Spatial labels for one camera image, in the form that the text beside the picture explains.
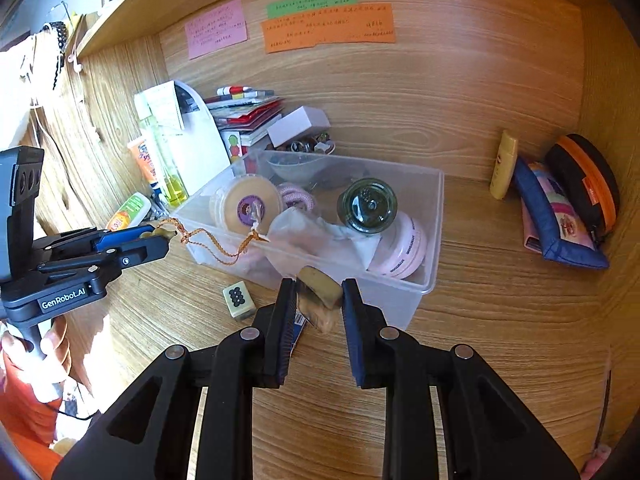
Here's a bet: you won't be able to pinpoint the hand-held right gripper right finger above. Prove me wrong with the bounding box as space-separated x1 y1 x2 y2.
341 278 581 480

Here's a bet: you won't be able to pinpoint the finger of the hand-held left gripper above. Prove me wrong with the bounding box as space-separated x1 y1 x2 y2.
35 225 156 261
92 235 171 273

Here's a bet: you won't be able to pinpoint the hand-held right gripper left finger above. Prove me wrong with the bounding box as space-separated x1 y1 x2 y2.
52 277 298 480

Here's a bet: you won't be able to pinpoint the gold pear charm with cord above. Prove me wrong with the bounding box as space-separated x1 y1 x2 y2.
141 217 271 267

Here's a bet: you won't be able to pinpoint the white cloth pouch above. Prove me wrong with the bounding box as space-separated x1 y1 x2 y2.
265 207 381 281

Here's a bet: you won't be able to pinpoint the pink round case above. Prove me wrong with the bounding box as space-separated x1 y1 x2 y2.
367 210 428 279

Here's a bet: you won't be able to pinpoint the clear plastic storage box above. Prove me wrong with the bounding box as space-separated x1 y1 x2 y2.
171 149 446 331

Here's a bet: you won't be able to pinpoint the cream jar purple label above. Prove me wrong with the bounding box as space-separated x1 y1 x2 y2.
212 174 286 228

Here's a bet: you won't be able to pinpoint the dark green glass bottle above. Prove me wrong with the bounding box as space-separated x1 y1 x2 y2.
336 177 399 237

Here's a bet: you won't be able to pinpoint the pink knitted band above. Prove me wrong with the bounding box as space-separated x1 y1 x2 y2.
277 182 318 211

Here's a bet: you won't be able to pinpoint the wooden desktop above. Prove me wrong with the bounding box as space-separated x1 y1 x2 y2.
30 170 616 480

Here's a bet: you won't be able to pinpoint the person's left hand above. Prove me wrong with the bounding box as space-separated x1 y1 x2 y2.
0 317 70 386

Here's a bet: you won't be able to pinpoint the small blue packet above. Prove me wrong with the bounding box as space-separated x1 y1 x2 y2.
289 310 310 358

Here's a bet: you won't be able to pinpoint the green white tube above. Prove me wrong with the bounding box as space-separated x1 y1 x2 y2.
106 192 151 232

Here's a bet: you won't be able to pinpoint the mahjong tile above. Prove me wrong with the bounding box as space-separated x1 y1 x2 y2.
222 282 257 321

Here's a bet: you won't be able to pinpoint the yellow liquid bottle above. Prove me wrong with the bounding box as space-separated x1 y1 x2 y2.
134 91 190 200

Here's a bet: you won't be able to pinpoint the orange sunscreen tube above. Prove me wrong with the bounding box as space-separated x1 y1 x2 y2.
126 137 163 196

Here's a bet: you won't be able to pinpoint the white paper bag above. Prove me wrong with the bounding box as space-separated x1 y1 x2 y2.
170 80 232 181

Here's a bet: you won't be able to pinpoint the white printed paper slip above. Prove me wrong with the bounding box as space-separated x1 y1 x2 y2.
145 84 187 131

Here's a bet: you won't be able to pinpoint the white book coloured dots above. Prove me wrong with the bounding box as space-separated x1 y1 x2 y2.
219 130 247 165

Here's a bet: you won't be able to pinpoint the black headband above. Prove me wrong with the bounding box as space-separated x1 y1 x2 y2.
42 21 68 91

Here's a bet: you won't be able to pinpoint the white bowl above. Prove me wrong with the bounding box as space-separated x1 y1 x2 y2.
265 151 326 183

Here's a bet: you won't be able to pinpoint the stack of books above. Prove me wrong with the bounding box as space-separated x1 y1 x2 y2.
202 87 283 148

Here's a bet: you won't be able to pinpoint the small metal trinkets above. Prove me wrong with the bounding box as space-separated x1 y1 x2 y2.
287 131 337 156

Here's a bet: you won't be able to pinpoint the orange clothing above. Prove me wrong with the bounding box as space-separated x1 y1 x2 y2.
0 360 66 461

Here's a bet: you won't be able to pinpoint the small white box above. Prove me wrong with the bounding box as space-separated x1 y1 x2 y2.
266 106 331 148

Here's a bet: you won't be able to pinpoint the pink wallet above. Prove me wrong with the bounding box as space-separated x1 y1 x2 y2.
521 197 546 252

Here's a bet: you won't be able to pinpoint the wooden shelf board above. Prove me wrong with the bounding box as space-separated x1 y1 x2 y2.
75 0 601 58

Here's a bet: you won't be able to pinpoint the navy blue pouch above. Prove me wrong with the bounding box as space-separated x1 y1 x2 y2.
512 157 610 270

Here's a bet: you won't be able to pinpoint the yellow tube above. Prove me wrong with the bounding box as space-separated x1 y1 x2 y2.
489 130 520 200

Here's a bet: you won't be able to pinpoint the pink paper note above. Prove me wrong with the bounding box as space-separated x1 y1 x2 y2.
185 0 248 60

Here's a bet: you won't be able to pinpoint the black pen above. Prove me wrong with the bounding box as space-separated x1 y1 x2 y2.
597 355 613 456

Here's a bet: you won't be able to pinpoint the pink paw toy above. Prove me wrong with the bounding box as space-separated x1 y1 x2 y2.
582 442 613 480

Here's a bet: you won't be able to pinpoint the black orange zipper case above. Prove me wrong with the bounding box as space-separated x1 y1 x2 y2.
544 134 621 246

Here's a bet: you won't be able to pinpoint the orange paper note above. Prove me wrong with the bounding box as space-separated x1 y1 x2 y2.
261 2 397 54

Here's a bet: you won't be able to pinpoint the green paper note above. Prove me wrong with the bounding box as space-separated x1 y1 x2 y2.
266 0 360 18

